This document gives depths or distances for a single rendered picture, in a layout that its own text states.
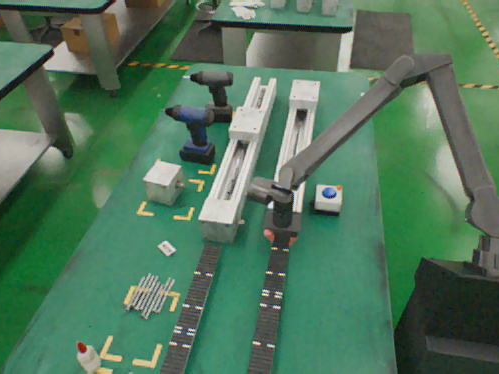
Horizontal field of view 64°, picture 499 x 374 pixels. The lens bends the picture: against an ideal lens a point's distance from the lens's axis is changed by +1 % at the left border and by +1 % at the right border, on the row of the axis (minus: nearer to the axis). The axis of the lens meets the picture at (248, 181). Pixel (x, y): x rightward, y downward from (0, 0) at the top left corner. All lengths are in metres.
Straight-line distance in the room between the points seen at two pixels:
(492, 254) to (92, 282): 1.00
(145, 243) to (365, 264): 0.66
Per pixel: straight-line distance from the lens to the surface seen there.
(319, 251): 1.21
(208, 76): 1.61
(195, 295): 1.08
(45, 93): 2.74
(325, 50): 2.82
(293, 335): 1.06
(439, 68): 1.05
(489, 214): 0.99
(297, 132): 1.54
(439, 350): 1.13
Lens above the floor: 1.73
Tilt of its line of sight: 42 degrees down
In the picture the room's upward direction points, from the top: 1 degrees counter-clockwise
